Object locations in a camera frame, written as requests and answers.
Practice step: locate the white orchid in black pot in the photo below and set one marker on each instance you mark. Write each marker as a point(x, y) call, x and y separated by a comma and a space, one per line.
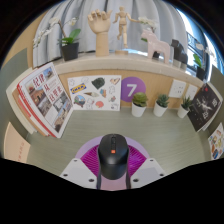
point(148, 23)
point(200, 71)
point(70, 50)

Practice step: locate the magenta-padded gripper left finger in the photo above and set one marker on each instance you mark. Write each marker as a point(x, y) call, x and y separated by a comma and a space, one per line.
point(78, 171)

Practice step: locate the black computer mouse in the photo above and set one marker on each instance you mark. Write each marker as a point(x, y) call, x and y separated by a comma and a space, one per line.
point(113, 160)

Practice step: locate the round purple number sign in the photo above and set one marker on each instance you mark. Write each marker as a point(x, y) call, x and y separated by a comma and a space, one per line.
point(133, 89)

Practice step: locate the grey curtain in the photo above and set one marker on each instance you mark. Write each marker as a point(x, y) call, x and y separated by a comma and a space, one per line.
point(83, 20)

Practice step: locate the wooden desk back ledge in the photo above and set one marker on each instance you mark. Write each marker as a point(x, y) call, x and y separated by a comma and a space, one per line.
point(110, 65)

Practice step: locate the purple mouse pad with wrist rest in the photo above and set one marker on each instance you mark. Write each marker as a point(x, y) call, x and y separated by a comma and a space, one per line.
point(86, 147)

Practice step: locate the white book with photo cover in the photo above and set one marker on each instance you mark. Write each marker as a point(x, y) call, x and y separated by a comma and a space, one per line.
point(46, 96)

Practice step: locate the black magazine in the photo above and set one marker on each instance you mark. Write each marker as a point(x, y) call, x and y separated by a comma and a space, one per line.
point(205, 106)

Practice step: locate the wooden hand model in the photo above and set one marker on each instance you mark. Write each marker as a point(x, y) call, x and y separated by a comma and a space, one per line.
point(101, 33)

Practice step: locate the white sticker sheet with drawings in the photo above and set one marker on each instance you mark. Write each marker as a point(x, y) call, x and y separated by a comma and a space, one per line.
point(95, 92)

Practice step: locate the window with dark frame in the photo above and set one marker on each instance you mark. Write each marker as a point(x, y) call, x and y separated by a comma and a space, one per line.
point(196, 33)

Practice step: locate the dark grey horse figurine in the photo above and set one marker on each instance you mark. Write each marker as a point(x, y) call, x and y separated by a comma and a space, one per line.
point(185, 61)

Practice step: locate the colourful sticker sheet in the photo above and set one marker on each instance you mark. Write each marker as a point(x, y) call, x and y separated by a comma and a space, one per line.
point(216, 141)

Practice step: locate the pink horse figurine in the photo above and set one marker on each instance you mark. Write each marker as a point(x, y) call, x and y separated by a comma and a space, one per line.
point(155, 46)

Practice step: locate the black horse figurine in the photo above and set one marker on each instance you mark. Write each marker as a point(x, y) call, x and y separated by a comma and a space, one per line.
point(176, 51)

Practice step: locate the small plant in white pot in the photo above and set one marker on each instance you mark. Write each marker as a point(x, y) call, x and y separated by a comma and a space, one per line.
point(183, 110)
point(160, 108)
point(139, 108)

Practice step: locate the wooden mannequin figure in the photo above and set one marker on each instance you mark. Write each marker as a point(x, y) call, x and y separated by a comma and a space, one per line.
point(122, 26)

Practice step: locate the white wall socket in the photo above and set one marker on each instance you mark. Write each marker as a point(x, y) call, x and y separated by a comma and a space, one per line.
point(177, 88)
point(191, 92)

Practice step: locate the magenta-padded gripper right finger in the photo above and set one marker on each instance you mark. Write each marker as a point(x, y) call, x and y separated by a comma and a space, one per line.
point(148, 170)

